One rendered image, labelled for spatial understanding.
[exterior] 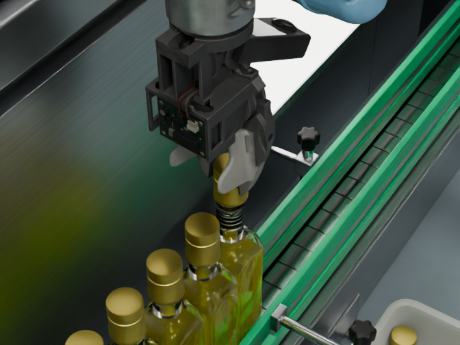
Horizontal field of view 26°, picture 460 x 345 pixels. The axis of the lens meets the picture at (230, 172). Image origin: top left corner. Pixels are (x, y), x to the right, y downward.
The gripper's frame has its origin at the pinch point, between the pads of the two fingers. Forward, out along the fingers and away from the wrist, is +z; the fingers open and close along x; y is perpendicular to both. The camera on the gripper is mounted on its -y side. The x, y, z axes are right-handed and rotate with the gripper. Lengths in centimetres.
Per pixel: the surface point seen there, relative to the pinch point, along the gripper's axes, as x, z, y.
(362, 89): -21, 41, -61
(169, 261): 1.7, 2.0, 11.3
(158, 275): 1.9, 2.1, 13.1
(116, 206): -11.5, 8.1, 5.3
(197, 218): 0.2, 2.1, 5.4
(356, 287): 4.1, 36.5, -21.4
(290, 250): -4.1, 30.9, -17.2
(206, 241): 2.4, 2.8, 6.7
